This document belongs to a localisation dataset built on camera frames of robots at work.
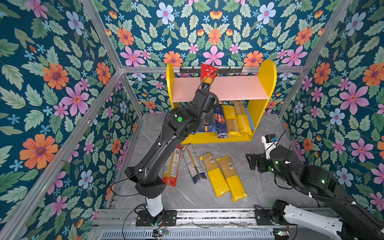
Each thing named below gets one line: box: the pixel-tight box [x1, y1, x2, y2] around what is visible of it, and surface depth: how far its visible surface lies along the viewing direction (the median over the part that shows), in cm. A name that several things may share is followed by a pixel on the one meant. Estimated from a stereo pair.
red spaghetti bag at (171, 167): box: [162, 144, 182, 188], surface depth 90 cm
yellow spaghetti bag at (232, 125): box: [223, 105, 241, 137], surface depth 95 cm
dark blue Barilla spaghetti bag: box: [213, 105, 229, 139], surface depth 92 cm
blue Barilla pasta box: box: [197, 125, 213, 133], surface depth 90 cm
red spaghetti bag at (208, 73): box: [200, 62, 218, 85], surface depth 66 cm
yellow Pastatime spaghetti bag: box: [233, 101, 253, 136], surface depth 95 cm
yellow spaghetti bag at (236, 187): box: [216, 155, 248, 203], surface depth 86 cm
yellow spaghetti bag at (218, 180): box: [200, 151, 231, 198], surface depth 88 cm
